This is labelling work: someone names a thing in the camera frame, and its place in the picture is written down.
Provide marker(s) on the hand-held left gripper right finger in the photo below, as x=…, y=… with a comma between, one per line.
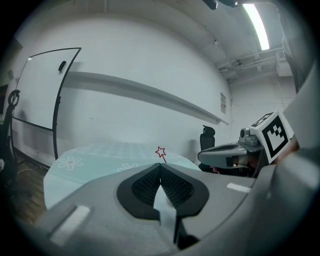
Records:
x=220, y=195

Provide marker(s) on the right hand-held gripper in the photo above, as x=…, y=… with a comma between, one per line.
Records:
x=275, y=135

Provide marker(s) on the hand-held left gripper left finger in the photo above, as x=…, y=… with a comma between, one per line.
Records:
x=100, y=205

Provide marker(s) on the red star wand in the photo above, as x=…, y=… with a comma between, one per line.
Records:
x=164, y=158

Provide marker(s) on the person's right forearm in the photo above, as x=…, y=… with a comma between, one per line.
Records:
x=294, y=146

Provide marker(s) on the black mesh office chair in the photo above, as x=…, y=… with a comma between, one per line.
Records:
x=207, y=142

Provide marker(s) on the round table with blue tablecloth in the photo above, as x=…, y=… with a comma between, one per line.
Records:
x=100, y=160

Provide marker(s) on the black office chair thin back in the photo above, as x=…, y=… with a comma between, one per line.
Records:
x=7, y=155

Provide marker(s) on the whiteboard on black stand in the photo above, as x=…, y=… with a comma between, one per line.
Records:
x=42, y=87

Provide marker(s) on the ceiling light tube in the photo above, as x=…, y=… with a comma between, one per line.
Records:
x=257, y=25

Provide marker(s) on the black whiteboard eraser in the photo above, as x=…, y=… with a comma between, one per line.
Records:
x=62, y=66

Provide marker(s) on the wall poster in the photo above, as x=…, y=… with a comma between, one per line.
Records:
x=223, y=102

